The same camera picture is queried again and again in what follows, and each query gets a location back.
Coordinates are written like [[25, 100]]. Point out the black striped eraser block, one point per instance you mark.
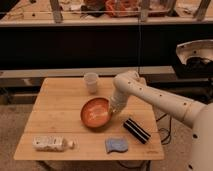
[[136, 131]]

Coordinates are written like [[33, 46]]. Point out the wooden table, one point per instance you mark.
[[56, 112]]

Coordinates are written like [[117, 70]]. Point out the blue sponge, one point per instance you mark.
[[116, 145]]

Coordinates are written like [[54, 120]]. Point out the orange ceramic bowl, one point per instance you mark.
[[94, 113]]

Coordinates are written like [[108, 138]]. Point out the black and white machine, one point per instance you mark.
[[194, 59]]

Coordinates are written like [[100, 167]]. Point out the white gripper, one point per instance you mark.
[[118, 102]]

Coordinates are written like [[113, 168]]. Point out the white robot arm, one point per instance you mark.
[[194, 114]]

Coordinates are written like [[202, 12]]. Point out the white plastic bottle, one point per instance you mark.
[[52, 143]]

